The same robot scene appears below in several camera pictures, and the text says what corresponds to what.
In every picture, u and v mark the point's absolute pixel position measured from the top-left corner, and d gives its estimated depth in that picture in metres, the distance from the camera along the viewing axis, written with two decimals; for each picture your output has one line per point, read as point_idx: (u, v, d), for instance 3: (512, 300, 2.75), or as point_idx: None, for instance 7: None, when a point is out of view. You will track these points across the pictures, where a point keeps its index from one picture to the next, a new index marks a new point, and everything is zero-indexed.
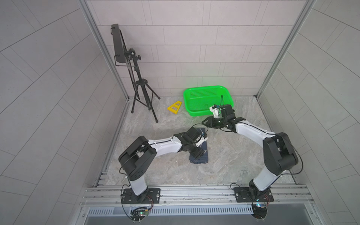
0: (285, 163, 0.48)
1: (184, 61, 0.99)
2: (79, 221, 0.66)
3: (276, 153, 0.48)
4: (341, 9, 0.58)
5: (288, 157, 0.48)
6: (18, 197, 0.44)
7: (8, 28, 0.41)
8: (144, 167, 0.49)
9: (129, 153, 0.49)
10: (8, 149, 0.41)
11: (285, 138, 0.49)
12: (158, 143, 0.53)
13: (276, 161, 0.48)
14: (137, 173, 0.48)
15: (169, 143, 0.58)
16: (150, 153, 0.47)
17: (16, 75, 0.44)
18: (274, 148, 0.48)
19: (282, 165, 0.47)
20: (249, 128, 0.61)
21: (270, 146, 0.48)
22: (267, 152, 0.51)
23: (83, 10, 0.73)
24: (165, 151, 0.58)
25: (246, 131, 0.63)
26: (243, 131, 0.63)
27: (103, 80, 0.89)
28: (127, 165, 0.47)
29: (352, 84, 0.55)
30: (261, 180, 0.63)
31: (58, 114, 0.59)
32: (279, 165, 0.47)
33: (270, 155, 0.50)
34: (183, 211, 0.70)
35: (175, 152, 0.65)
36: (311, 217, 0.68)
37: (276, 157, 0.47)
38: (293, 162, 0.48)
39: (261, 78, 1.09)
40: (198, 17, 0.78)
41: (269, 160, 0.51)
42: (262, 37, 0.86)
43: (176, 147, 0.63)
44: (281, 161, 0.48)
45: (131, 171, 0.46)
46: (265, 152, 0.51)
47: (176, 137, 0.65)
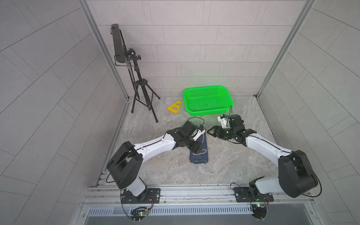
0: (305, 186, 0.43)
1: (184, 61, 0.99)
2: (79, 221, 0.66)
3: (294, 174, 0.43)
4: (341, 9, 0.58)
5: (306, 178, 0.44)
6: (18, 197, 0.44)
7: (8, 27, 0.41)
8: (133, 174, 0.47)
9: (116, 161, 0.46)
10: (8, 149, 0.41)
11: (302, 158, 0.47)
12: (145, 147, 0.49)
13: (295, 182, 0.43)
14: (127, 181, 0.47)
15: (159, 144, 0.54)
16: (136, 160, 0.44)
17: (16, 75, 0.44)
18: (292, 168, 0.44)
19: (301, 187, 0.43)
20: (261, 143, 0.57)
21: (288, 166, 0.44)
22: (284, 172, 0.46)
23: (83, 10, 0.73)
24: (157, 151, 0.55)
25: (258, 145, 0.59)
26: (253, 146, 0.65)
27: (103, 79, 0.90)
28: (115, 173, 0.45)
29: (352, 84, 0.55)
30: (266, 186, 0.61)
31: (58, 114, 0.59)
32: (298, 188, 0.43)
33: (288, 176, 0.45)
34: (183, 211, 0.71)
35: (169, 149, 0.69)
36: (311, 217, 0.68)
37: (295, 179, 0.43)
38: (311, 184, 0.44)
39: (261, 78, 1.09)
40: (198, 17, 0.78)
41: (286, 180, 0.46)
42: (262, 37, 0.86)
43: (168, 146, 0.59)
44: (300, 183, 0.43)
45: (120, 179, 0.44)
46: (281, 171, 0.47)
47: (168, 135, 0.61)
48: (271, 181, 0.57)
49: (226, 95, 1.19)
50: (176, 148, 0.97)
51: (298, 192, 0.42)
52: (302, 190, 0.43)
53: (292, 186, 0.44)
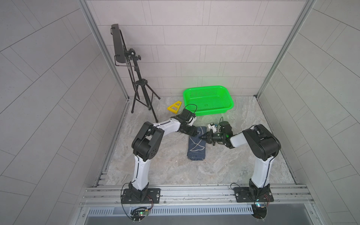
0: (268, 147, 0.53)
1: (184, 61, 0.99)
2: (79, 221, 0.66)
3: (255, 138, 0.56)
4: (341, 9, 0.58)
5: (268, 141, 0.54)
6: (18, 197, 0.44)
7: (8, 28, 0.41)
8: (157, 145, 0.57)
9: (140, 138, 0.56)
10: (8, 149, 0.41)
11: (261, 127, 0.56)
12: (161, 126, 0.59)
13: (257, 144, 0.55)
14: (153, 152, 0.56)
15: (170, 123, 0.66)
16: (159, 132, 0.55)
17: (16, 75, 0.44)
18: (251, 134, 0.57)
19: (265, 148, 0.53)
20: (240, 138, 0.71)
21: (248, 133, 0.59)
22: (249, 139, 0.59)
23: (83, 10, 0.73)
24: (168, 131, 0.66)
25: (239, 140, 0.72)
26: (237, 143, 0.75)
27: (103, 79, 0.90)
28: (141, 148, 0.54)
29: (352, 83, 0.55)
30: (257, 174, 0.65)
31: (58, 114, 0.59)
32: (262, 149, 0.53)
33: (251, 142, 0.58)
34: (183, 211, 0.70)
35: (176, 131, 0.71)
36: (311, 217, 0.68)
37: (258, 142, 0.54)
38: (275, 146, 0.54)
39: (261, 78, 1.09)
40: (198, 17, 0.78)
41: (253, 146, 0.58)
42: (262, 37, 0.86)
43: (176, 126, 0.72)
44: (262, 144, 0.53)
45: (147, 151, 0.53)
46: (248, 141, 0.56)
47: (174, 118, 0.72)
48: (256, 164, 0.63)
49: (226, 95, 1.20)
50: (176, 148, 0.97)
51: (264, 153, 0.53)
52: (267, 151, 0.53)
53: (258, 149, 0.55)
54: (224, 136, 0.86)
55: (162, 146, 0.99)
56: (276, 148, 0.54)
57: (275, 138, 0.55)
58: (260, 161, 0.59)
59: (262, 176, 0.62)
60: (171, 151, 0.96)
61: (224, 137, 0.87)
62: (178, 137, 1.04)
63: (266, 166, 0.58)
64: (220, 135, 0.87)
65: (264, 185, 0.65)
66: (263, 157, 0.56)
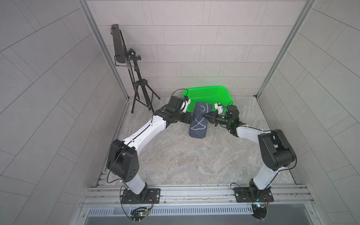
0: (281, 158, 0.49)
1: (184, 61, 0.99)
2: (79, 221, 0.66)
3: (271, 147, 0.50)
4: (341, 9, 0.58)
5: (282, 152, 0.50)
6: (18, 197, 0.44)
7: (8, 28, 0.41)
8: (134, 164, 0.47)
9: (112, 159, 0.47)
10: (8, 149, 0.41)
11: (280, 135, 0.52)
12: (136, 139, 0.48)
13: (271, 154, 0.50)
14: (132, 172, 0.48)
15: (147, 131, 0.52)
16: (131, 154, 0.44)
17: (16, 75, 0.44)
18: (269, 143, 0.50)
19: (278, 158, 0.49)
20: (249, 131, 0.64)
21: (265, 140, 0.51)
22: (262, 146, 0.53)
23: (83, 10, 0.73)
24: (150, 137, 0.54)
25: (246, 132, 0.67)
26: (243, 134, 0.69)
27: (103, 80, 0.89)
28: (117, 170, 0.47)
29: (352, 83, 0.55)
30: (261, 179, 0.63)
31: (58, 114, 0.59)
32: (275, 160, 0.48)
33: (265, 150, 0.52)
34: (183, 212, 0.75)
35: (163, 127, 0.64)
36: (311, 217, 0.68)
37: (272, 152, 0.49)
38: (289, 159, 0.49)
39: (261, 79, 1.09)
40: (198, 18, 0.78)
41: (265, 154, 0.53)
42: (262, 37, 0.86)
43: (160, 127, 0.58)
44: (277, 155, 0.49)
45: (124, 174, 0.45)
46: (260, 147, 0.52)
47: (157, 117, 0.58)
48: (262, 169, 0.61)
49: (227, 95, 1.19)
50: (176, 148, 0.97)
51: (276, 164, 0.49)
52: (280, 161, 0.49)
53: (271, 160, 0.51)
54: (228, 122, 0.81)
55: (162, 146, 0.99)
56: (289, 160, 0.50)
57: (290, 151, 0.50)
58: (267, 169, 0.57)
59: (266, 180, 0.60)
60: (171, 151, 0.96)
61: (228, 123, 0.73)
62: (178, 137, 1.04)
63: (273, 174, 0.56)
64: (224, 118, 0.81)
65: (266, 188, 0.65)
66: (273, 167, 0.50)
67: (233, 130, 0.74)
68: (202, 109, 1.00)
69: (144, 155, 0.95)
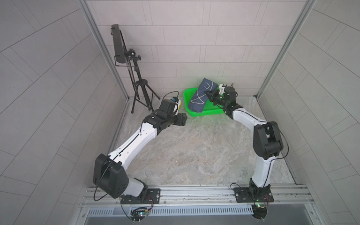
0: (271, 148, 0.53)
1: (184, 61, 1.00)
2: (79, 221, 0.66)
3: (263, 138, 0.53)
4: (341, 9, 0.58)
5: (273, 142, 0.54)
6: (18, 197, 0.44)
7: (9, 28, 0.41)
8: (122, 179, 0.44)
9: (98, 175, 0.43)
10: (8, 149, 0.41)
11: (274, 126, 0.54)
12: (123, 153, 0.45)
13: (262, 144, 0.53)
14: (120, 187, 0.45)
15: (136, 143, 0.48)
16: (116, 170, 0.40)
17: (16, 75, 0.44)
18: (263, 134, 0.53)
19: (268, 148, 0.53)
20: (244, 116, 0.66)
21: (260, 131, 0.53)
22: (255, 136, 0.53)
23: (83, 11, 0.73)
24: (138, 148, 0.50)
25: (241, 117, 0.69)
26: (239, 119, 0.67)
27: (103, 80, 0.89)
28: (104, 187, 0.44)
29: (352, 84, 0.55)
30: (258, 174, 0.65)
31: (58, 114, 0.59)
32: (265, 148, 0.53)
33: (258, 139, 0.56)
34: (183, 212, 0.75)
35: (154, 136, 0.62)
36: (311, 217, 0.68)
37: (264, 142, 0.53)
38: (278, 148, 0.54)
39: (261, 79, 1.09)
40: (198, 18, 0.78)
41: (257, 144, 0.57)
42: (262, 38, 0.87)
43: (149, 136, 0.54)
44: (267, 145, 0.53)
45: (112, 190, 0.42)
46: (254, 138, 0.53)
47: (146, 125, 0.54)
48: (258, 163, 0.63)
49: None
50: (176, 148, 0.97)
51: (265, 153, 0.53)
52: (269, 151, 0.53)
53: (261, 148, 0.55)
54: (225, 103, 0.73)
55: (162, 146, 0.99)
56: (278, 150, 0.54)
57: (280, 142, 0.54)
58: (261, 161, 0.60)
59: (262, 175, 0.62)
60: (171, 151, 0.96)
61: (225, 105, 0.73)
62: (178, 137, 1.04)
63: (266, 165, 0.58)
64: (222, 98, 0.81)
65: (264, 185, 0.65)
66: (264, 156, 0.56)
67: (228, 111, 0.76)
68: (207, 86, 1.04)
69: (144, 155, 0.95)
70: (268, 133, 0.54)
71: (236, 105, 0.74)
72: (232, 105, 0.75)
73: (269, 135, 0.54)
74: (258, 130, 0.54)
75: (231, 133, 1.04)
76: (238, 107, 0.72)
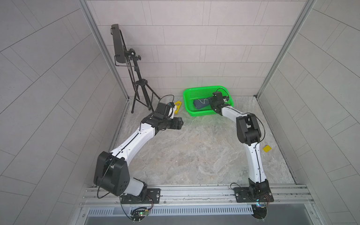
0: (251, 135, 0.64)
1: (184, 61, 1.00)
2: (79, 222, 0.65)
3: (243, 127, 0.64)
4: (341, 9, 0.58)
5: (252, 131, 0.65)
6: (18, 197, 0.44)
7: (8, 28, 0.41)
8: (124, 176, 0.45)
9: (101, 173, 0.44)
10: (8, 149, 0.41)
11: (253, 117, 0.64)
12: (124, 149, 0.46)
13: (243, 132, 0.65)
14: (122, 184, 0.45)
15: (137, 141, 0.50)
16: (120, 165, 0.42)
17: (16, 75, 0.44)
18: (243, 123, 0.65)
19: (247, 135, 0.64)
20: (230, 110, 0.78)
21: (240, 122, 0.66)
22: (238, 126, 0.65)
23: (83, 10, 0.73)
24: (138, 146, 0.52)
25: (228, 112, 0.81)
26: (226, 115, 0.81)
27: (103, 80, 0.89)
28: (106, 184, 0.44)
29: (352, 84, 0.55)
30: (251, 168, 0.69)
31: (58, 114, 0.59)
32: (245, 135, 0.65)
33: (239, 129, 0.68)
34: (183, 212, 0.75)
35: (152, 135, 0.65)
36: (311, 217, 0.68)
37: (244, 130, 0.64)
38: (256, 135, 0.65)
39: (261, 79, 1.09)
40: (198, 18, 0.78)
41: (239, 132, 0.69)
42: (262, 37, 0.86)
43: (148, 135, 0.57)
44: (247, 132, 0.65)
45: (115, 187, 0.43)
46: (237, 127, 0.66)
47: (146, 124, 0.57)
48: (249, 159, 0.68)
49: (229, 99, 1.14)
50: (176, 148, 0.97)
51: (245, 139, 0.65)
52: (248, 137, 0.64)
53: (242, 136, 0.67)
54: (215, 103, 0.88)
55: (162, 146, 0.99)
56: (257, 137, 0.66)
57: (258, 130, 0.65)
58: (249, 153, 0.68)
59: (253, 163, 0.67)
60: (171, 151, 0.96)
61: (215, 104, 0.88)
62: (178, 137, 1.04)
63: (253, 152, 0.66)
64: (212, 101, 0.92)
65: (258, 180, 0.66)
66: (245, 142, 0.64)
67: (218, 109, 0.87)
68: None
69: (144, 155, 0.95)
70: (249, 123, 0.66)
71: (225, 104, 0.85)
72: (221, 104, 0.86)
73: (249, 124, 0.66)
74: (239, 120, 0.67)
75: (231, 133, 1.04)
76: (227, 105, 0.83)
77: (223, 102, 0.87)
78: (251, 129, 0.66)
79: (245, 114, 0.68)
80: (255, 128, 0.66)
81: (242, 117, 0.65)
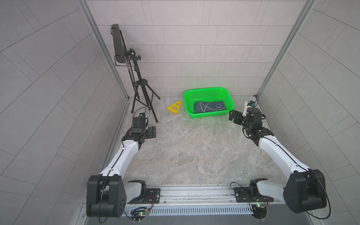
0: (309, 204, 0.41)
1: (184, 61, 1.00)
2: (79, 221, 0.66)
3: (301, 193, 0.41)
4: (341, 9, 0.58)
5: (313, 199, 0.41)
6: (18, 197, 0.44)
7: (8, 28, 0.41)
8: (121, 193, 0.43)
9: (94, 199, 0.41)
10: (8, 149, 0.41)
11: (318, 178, 0.41)
12: (115, 166, 0.45)
13: (301, 200, 0.41)
14: (121, 203, 0.43)
15: (124, 155, 0.50)
16: (116, 181, 0.41)
17: (16, 75, 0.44)
18: (303, 186, 0.41)
19: (306, 204, 0.41)
20: (277, 149, 0.52)
21: (300, 184, 0.41)
22: (293, 188, 0.43)
23: (83, 10, 0.73)
24: (127, 160, 0.51)
25: (273, 150, 0.54)
26: (269, 151, 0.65)
27: (102, 79, 0.89)
28: (104, 209, 0.41)
29: (352, 84, 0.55)
30: (268, 190, 0.59)
31: (58, 114, 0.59)
32: (301, 205, 0.41)
33: (294, 193, 0.43)
34: (183, 212, 0.75)
35: (137, 150, 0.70)
36: (311, 217, 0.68)
37: (302, 197, 0.41)
38: (317, 205, 0.41)
39: (261, 78, 1.09)
40: (198, 17, 0.78)
41: (291, 195, 0.44)
42: (262, 37, 0.86)
43: (133, 149, 0.56)
44: (305, 200, 0.41)
45: (114, 207, 0.40)
46: (289, 187, 0.44)
47: (127, 140, 0.58)
48: (275, 187, 0.55)
49: (229, 100, 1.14)
50: (176, 148, 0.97)
51: (301, 209, 0.41)
52: (307, 207, 0.41)
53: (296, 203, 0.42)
54: (251, 125, 0.67)
55: (162, 146, 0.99)
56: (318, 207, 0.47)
57: (321, 198, 0.42)
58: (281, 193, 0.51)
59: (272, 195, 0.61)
60: (171, 151, 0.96)
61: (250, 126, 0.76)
62: (178, 137, 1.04)
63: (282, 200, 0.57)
64: (247, 122, 0.70)
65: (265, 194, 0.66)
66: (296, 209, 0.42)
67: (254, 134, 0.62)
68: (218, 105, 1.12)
69: (144, 155, 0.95)
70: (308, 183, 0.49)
71: (264, 128, 0.62)
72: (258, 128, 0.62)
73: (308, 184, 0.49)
74: (297, 181, 0.41)
75: (231, 133, 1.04)
76: (268, 132, 0.59)
77: (261, 124, 0.65)
78: (310, 192, 0.43)
79: (306, 168, 0.43)
80: (319, 194, 0.41)
81: (301, 176, 0.41)
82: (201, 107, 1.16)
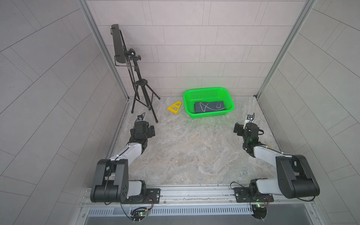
0: (300, 187, 0.43)
1: (184, 61, 1.00)
2: (79, 222, 0.65)
3: (288, 173, 0.45)
4: (341, 9, 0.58)
5: (303, 182, 0.44)
6: (18, 197, 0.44)
7: (9, 28, 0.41)
8: (125, 178, 0.45)
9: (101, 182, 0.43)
10: (8, 149, 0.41)
11: (302, 161, 0.46)
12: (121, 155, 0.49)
13: (290, 181, 0.44)
14: (123, 189, 0.44)
15: (130, 151, 0.55)
16: (122, 163, 0.45)
17: (16, 75, 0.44)
18: (288, 167, 0.46)
19: (296, 186, 0.43)
20: (266, 150, 0.60)
21: (283, 164, 0.46)
22: (281, 171, 0.47)
23: (83, 10, 0.73)
24: (132, 157, 0.56)
25: (263, 152, 0.62)
26: (260, 154, 0.64)
27: (103, 79, 0.90)
28: (107, 193, 0.42)
29: (352, 84, 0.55)
30: (266, 186, 0.60)
31: (58, 114, 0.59)
32: (293, 187, 0.43)
33: (283, 176, 0.46)
34: (183, 212, 0.75)
35: (140, 153, 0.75)
36: (311, 217, 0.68)
37: (290, 178, 0.44)
38: (309, 189, 0.43)
39: (261, 79, 1.09)
40: (198, 17, 0.78)
41: (282, 180, 0.47)
42: (262, 37, 0.86)
43: (137, 149, 0.61)
44: (295, 182, 0.44)
45: (117, 190, 0.42)
46: (278, 171, 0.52)
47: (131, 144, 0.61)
48: (272, 181, 0.56)
49: (229, 100, 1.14)
50: (176, 148, 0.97)
51: (294, 192, 0.43)
52: (298, 191, 0.43)
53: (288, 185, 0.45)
54: (247, 139, 0.76)
55: (162, 146, 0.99)
56: (312, 193, 0.43)
57: (311, 181, 0.44)
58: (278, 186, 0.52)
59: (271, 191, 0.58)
60: (171, 151, 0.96)
61: (247, 140, 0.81)
62: (178, 137, 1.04)
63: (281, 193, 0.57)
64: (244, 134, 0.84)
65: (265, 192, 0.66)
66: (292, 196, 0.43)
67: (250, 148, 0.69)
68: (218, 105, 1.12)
69: (144, 155, 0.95)
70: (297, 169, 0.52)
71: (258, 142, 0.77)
72: (254, 142, 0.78)
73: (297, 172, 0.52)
74: (281, 162, 0.47)
75: (231, 133, 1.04)
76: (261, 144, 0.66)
77: (258, 138, 0.72)
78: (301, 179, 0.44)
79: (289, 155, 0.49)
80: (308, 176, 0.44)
81: (285, 159, 0.47)
82: (201, 107, 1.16)
